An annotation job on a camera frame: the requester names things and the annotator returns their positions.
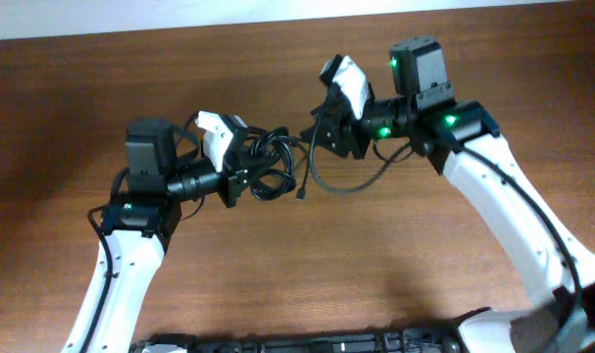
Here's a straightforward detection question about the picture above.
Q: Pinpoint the thick black usb cable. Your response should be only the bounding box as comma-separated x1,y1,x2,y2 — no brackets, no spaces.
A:
237,125,309,202

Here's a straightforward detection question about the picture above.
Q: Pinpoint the thin black usb cable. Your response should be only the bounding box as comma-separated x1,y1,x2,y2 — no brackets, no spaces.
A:
257,139,312,201

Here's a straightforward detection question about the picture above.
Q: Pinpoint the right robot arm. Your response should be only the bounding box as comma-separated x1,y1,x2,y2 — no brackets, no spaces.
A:
302,36,595,352

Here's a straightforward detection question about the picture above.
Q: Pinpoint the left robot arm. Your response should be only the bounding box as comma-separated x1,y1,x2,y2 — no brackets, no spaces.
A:
64,111,251,352

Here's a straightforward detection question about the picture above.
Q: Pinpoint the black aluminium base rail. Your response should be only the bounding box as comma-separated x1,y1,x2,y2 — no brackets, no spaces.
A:
128,323,468,353

